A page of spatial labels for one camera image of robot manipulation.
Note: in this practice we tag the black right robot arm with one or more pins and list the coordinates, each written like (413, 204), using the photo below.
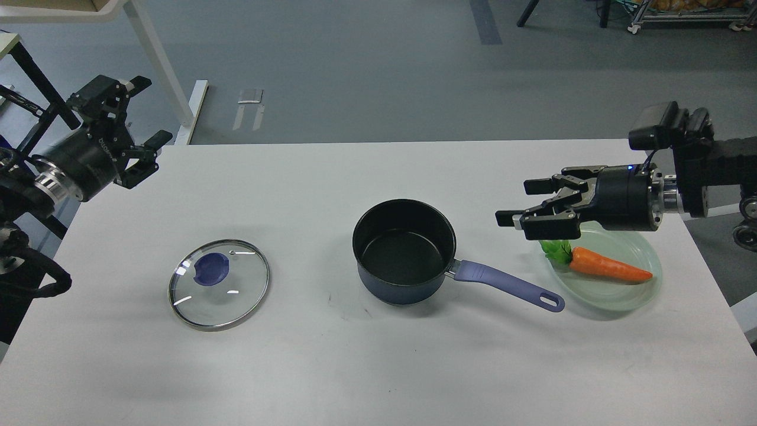
(684, 161)

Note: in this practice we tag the orange toy carrot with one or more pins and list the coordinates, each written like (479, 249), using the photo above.
(583, 260)

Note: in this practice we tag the clear green glass plate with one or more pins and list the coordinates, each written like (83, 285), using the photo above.
(609, 294)

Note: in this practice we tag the blue saucepan with handle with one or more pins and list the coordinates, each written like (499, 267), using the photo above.
(405, 248)

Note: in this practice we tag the wheeled metal cart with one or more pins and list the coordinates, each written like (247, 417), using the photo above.
(739, 15)

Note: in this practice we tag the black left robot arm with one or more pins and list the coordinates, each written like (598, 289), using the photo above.
(27, 273)

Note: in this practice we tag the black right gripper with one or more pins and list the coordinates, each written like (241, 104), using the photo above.
(619, 197)

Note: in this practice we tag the white desk frame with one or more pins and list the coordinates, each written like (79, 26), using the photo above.
(186, 107)

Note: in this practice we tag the glass pot lid blue knob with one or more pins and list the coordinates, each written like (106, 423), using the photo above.
(219, 285)

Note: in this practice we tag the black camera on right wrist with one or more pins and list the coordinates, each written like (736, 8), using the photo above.
(668, 126)

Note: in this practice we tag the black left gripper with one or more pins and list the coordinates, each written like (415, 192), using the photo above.
(81, 165)

